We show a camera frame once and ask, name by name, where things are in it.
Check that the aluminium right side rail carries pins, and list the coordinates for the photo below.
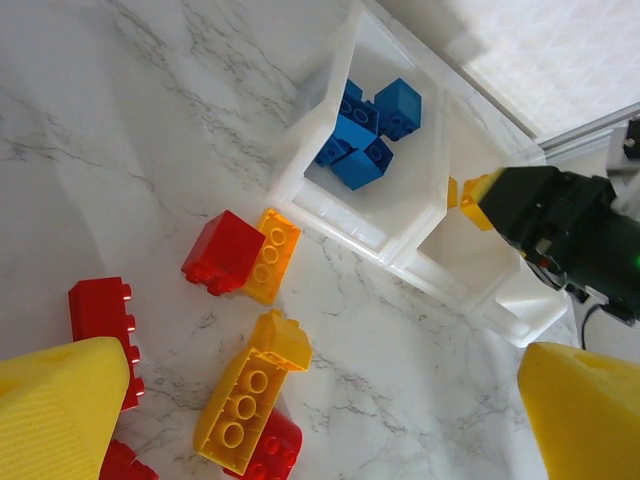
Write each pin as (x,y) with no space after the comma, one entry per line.
(590,132)

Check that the white three-compartment container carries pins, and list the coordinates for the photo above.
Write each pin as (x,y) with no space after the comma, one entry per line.
(350,220)

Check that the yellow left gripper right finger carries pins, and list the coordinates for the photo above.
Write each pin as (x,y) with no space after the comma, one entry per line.
(590,420)

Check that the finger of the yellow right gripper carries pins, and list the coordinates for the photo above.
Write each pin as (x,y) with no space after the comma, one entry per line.
(486,181)

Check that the yellow lego brick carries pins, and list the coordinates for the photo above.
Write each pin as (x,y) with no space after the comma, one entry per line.
(272,250)
(280,340)
(472,210)
(240,415)

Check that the blue lego brick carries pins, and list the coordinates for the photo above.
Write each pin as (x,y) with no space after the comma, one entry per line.
(362,170)
(352,132)
(400,107)
(357,110)

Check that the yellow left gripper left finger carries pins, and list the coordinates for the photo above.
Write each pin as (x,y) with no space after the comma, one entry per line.
(55,415)

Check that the red lego brick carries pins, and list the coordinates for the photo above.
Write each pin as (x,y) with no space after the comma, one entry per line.
(280,445)
(97,310)
(122,462)
(225,245)

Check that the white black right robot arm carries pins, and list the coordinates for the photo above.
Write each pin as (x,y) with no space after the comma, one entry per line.
(622,150)

